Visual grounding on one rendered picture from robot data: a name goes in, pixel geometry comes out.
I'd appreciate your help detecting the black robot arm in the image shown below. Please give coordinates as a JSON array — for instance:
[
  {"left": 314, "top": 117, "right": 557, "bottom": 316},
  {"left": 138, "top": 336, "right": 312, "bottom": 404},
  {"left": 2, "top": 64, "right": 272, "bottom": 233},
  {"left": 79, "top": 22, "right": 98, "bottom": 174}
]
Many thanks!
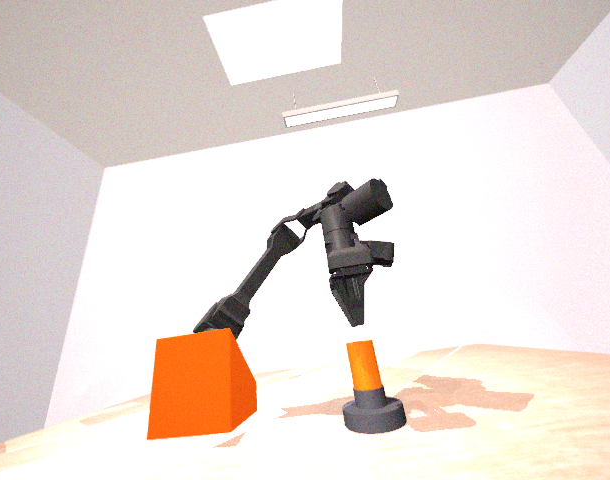
[{"left": 192, "top": 178, "right": 395, "bottom": 340}]

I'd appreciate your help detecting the dark grey stepped pedestal with shaft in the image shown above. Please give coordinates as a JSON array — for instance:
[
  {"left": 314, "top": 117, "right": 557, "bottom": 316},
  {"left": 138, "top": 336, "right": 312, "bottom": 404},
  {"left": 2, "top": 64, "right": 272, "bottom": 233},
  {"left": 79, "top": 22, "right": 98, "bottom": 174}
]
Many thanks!
[{"left": 342, "top": 384, "right": 407, "bottom": 434}]

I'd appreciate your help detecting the orange translucent knob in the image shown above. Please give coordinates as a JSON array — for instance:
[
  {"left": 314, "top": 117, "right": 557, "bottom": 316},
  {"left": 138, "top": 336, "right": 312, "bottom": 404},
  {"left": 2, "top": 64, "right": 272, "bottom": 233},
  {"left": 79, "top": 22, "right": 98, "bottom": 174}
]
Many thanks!
[{"left": 346, "top": 340, "right": 382, "bottom": 390}]

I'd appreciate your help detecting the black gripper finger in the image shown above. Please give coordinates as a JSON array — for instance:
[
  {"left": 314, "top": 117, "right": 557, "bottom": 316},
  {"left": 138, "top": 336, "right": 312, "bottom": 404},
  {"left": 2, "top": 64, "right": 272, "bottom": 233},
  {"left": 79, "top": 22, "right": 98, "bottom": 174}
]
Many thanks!
[
  {"left": 330, "top": 268, "right": 373, "bottom": 326},
  {"left": 331, "top": 290, "right": 357, "bottom": 327}
]

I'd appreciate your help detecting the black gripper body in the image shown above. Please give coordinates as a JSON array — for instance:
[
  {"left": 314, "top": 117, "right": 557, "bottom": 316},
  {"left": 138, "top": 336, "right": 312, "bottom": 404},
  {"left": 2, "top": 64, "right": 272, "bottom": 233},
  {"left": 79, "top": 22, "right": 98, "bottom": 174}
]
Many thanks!
[{"left": 324, "top": 229, "right": 375, "bottom": 274}]

